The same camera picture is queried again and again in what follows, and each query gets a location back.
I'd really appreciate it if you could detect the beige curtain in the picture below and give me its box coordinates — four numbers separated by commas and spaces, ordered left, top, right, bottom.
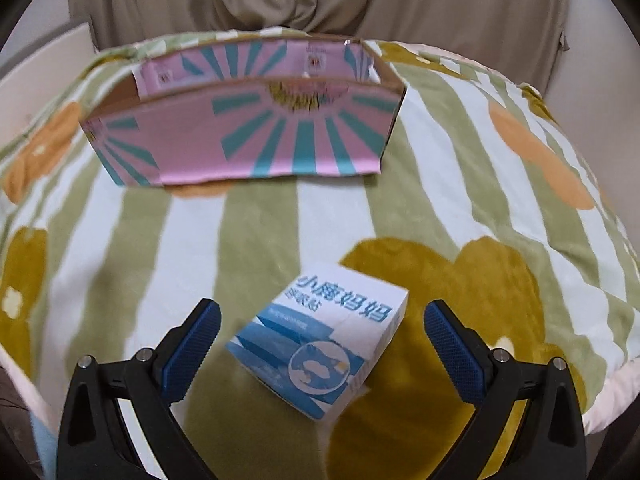
67, 0, 573, 91

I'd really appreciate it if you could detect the pink bedsheet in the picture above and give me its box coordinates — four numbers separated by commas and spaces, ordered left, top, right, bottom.
585, 355, 633, 431

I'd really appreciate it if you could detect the green striped floral blanket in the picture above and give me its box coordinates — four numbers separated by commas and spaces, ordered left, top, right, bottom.
0, 30, 636, 480

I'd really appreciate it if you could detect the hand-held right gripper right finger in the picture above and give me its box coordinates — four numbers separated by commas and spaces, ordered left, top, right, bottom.
400, 299, 587, 480

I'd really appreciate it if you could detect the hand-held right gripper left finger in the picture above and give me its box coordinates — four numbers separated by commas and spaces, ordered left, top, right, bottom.
56, 298, 241, 480

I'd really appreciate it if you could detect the white and blue carton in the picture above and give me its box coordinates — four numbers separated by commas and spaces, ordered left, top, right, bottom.
225, 261, 409, 420

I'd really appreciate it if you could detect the white panel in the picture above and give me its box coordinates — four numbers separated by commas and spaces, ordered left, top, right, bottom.
0, 22, 98, 151

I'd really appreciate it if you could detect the pink printed cardboard box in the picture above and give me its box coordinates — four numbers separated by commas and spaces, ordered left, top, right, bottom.
80, 35, 406, 187

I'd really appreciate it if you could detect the light blue cloth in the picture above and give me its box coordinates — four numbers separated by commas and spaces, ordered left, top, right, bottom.
27, 410, 61, 480

